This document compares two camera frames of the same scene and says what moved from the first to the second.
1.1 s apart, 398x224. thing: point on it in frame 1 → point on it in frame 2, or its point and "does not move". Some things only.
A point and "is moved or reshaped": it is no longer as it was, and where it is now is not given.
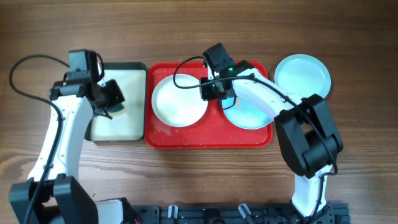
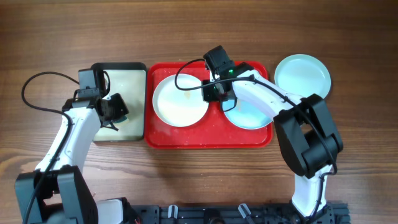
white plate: (179, 107) does not move
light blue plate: (245, 114) does not move
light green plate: (303, 75) does not move
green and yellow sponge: (117, 109) is moved or reshaped
